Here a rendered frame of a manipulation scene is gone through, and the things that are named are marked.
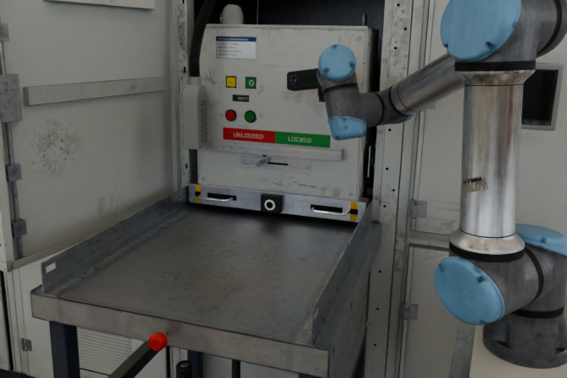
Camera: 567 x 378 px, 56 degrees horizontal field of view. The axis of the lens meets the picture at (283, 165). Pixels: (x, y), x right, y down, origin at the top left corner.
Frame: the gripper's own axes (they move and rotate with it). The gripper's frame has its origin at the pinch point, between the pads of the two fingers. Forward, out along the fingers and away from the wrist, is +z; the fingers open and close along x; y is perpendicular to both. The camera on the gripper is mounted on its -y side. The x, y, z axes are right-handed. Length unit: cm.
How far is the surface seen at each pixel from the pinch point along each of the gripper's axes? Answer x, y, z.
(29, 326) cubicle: -84, -104, 57
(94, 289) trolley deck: -49, -46, -34
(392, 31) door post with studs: 15.6, 18.5, -2.0
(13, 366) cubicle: -103, -115, 67
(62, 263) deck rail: -44, -53, -32
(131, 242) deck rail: -42, -46, -9
